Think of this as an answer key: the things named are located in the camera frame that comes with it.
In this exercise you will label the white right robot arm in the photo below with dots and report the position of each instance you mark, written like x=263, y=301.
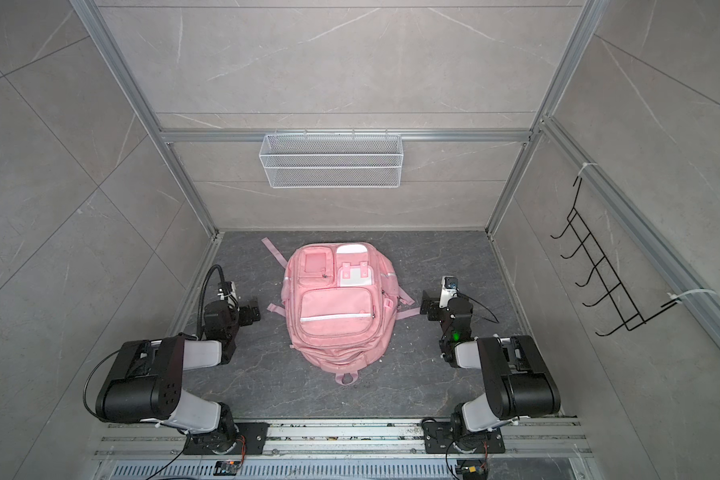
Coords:
x=516, y=380

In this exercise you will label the black wire hook rack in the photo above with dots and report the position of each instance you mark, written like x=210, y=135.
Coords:
x=603, y=272

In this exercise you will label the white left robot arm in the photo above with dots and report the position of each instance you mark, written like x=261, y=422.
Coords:
x=145, y=381

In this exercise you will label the white wire mesh basket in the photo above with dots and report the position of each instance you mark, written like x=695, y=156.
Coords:
x=322, y=161

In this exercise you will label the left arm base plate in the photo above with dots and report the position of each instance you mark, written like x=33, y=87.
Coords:
x=248, y=437

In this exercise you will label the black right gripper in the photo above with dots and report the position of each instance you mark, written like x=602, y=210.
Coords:
x=434, y=315

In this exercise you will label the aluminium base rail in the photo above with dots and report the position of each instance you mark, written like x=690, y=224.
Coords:
x=548, y=437

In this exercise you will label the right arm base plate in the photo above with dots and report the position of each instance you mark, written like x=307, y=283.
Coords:
x=442, y=437

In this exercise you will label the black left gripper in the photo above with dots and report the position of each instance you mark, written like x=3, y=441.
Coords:
x=247, y=319

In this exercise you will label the pink school backpack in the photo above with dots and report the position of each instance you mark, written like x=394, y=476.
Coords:
x=341, y=302

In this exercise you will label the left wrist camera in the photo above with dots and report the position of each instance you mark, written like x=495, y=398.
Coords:
x=227, y=292

